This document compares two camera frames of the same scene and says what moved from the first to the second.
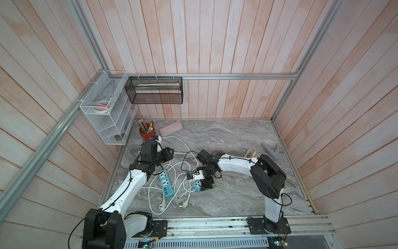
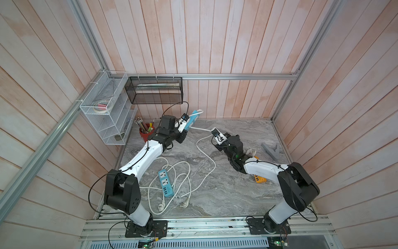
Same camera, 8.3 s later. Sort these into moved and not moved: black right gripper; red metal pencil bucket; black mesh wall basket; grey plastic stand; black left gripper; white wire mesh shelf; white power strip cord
Moved: black left gripper; black right gripper
Not moved: white wire mesh shelf; grey plastic stand; black mesh wall basket; white power strip cord; red metal pencil bucket
